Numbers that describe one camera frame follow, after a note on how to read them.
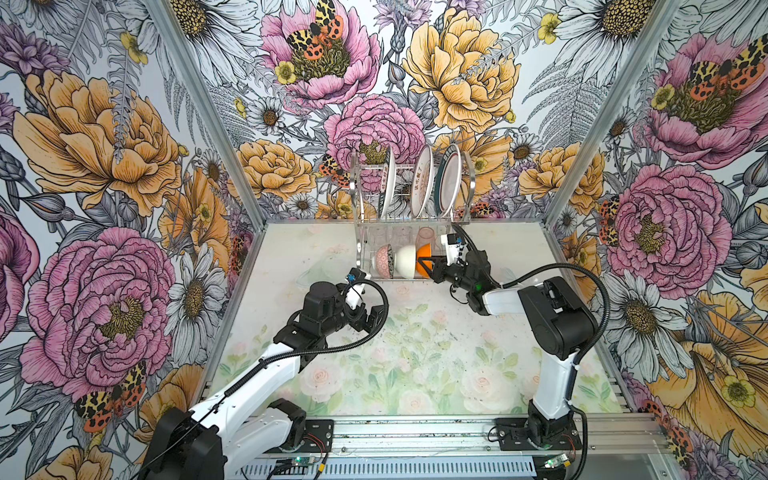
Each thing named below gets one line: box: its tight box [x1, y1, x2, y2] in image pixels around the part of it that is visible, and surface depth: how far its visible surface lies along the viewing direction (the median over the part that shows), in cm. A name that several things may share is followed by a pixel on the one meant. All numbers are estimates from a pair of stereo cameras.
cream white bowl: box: [394, 245, 416, 279], surface depth 96 cm
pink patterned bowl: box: [376, 244, 394, 279], surface depth 96 cm
